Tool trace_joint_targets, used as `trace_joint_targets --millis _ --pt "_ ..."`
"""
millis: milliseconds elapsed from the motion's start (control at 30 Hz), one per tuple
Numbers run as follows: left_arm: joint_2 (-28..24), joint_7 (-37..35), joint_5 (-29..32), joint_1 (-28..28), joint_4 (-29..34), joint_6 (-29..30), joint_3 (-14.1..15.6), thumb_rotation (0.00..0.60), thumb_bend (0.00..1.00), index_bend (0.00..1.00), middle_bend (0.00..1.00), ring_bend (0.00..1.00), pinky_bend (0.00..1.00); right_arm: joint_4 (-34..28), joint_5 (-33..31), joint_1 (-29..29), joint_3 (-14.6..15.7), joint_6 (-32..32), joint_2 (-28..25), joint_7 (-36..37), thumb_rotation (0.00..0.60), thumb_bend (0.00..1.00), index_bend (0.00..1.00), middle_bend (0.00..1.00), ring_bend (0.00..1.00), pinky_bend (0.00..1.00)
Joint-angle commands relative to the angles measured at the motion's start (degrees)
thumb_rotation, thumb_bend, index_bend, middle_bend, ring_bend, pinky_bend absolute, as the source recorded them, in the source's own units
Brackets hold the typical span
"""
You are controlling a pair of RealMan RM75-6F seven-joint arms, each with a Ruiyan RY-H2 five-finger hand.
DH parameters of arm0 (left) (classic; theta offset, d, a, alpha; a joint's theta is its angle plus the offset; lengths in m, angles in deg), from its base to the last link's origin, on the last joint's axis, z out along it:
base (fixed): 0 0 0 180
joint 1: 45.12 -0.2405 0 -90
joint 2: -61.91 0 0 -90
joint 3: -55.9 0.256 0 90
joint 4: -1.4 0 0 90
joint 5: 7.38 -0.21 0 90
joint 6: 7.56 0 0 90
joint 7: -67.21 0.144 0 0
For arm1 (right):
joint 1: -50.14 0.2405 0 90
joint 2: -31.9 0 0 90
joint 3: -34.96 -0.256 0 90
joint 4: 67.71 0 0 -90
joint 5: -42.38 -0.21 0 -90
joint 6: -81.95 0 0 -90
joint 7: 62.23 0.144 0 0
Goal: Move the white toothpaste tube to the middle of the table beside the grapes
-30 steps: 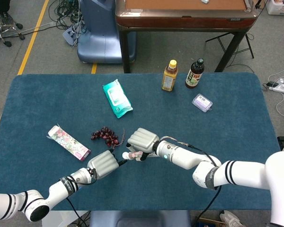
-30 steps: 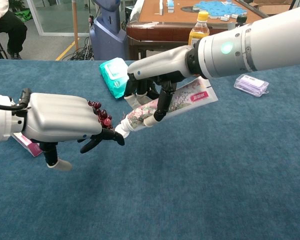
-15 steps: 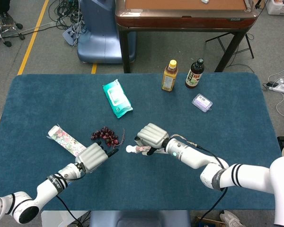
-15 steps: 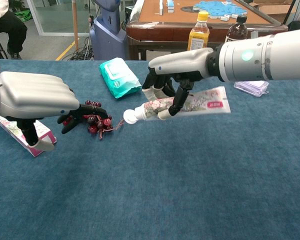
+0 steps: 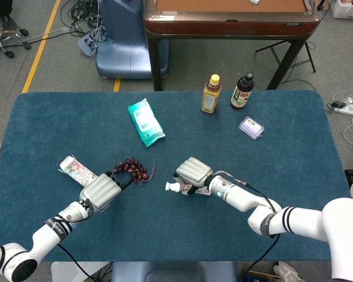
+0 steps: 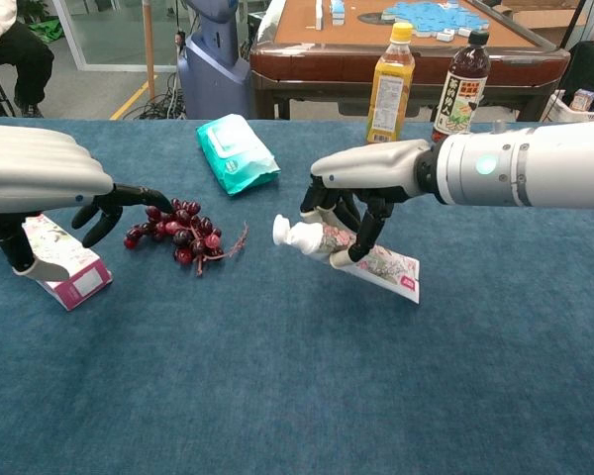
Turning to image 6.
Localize orange juice bottle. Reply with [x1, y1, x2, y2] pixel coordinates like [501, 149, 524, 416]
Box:
[364, 21, 417, 145]

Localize purple grey robot pedestal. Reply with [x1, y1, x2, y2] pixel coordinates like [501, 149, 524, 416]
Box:
[176, 0, 252, 121]

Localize small pale carton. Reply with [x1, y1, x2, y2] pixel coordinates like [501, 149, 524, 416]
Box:
[568, 88, 594, 112]

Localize pink white floral box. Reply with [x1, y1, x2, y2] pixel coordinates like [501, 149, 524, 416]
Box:
[0, 212, 114, 312]

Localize cardboard box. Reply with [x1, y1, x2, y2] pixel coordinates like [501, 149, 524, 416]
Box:
[492, 0, 590, 48]

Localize blue mahjong tile pile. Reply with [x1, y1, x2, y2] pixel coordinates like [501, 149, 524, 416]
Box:
[380, 0, 491, 42]

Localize floral white toothpaste tube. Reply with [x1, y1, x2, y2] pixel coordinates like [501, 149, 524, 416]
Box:
[271, 213, 421, 305]

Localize white plastic basket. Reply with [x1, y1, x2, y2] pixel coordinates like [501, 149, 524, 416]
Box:
[544, 91, 594, 124]

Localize seated person in black trousers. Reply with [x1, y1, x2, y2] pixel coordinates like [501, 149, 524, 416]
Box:
[0, 0, 55, 119]

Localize dark red grape bunch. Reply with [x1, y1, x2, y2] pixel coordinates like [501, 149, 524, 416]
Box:
[123, 197, 250, 278]

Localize wooden pole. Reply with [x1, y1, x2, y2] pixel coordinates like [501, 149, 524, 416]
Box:
[142, 0, 157, 103]

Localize black floor cables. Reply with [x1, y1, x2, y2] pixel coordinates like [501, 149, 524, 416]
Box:
[136, 73, 187, 121]

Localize blue table cloth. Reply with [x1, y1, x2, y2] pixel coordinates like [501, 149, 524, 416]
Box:
[0, 117, 594, 475]

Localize brown mahjong table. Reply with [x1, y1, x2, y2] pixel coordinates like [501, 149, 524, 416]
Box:
[249, 0, 572, 123]

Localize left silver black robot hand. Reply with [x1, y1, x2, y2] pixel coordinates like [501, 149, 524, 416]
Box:
[0, 123, 174, 282]

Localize teal wet wipes pack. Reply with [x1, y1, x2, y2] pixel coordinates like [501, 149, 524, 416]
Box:
[195, 113, 282, 198]

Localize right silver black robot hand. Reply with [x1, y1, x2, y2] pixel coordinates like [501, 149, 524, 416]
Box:
[299, 138, 445, 271]

